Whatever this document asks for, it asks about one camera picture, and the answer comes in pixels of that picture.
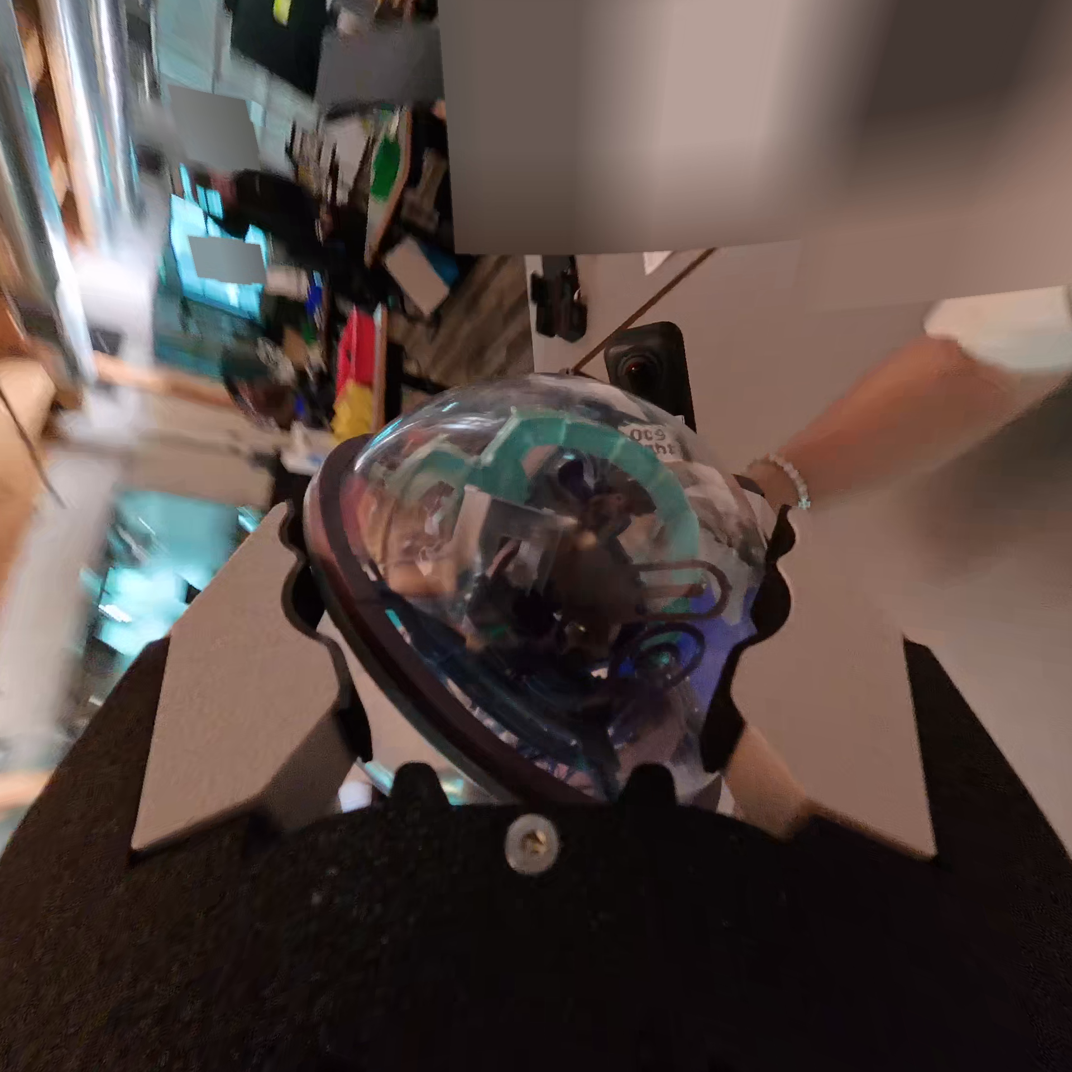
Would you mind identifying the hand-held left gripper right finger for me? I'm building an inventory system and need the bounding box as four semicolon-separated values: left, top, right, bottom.
699;505;937;859

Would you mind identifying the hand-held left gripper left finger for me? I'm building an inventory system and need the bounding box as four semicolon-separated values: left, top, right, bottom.
130;502;374;853

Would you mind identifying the clear maze ball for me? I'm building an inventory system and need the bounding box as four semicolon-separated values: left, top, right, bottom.
301;372;772;807

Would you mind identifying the person's right forearm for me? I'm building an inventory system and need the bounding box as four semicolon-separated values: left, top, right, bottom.
741;287;1072;514

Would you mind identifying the red yellow object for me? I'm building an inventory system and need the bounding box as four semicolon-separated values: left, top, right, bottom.
332;304;388;442

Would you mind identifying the black clamp mount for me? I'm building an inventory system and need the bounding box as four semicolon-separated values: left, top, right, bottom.
529;255;589;344

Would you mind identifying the white bead bracelet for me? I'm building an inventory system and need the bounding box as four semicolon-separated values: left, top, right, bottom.
764;452;813;514

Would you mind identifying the silver metal air duct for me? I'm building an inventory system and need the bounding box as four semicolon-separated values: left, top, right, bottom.
33;0;145;248

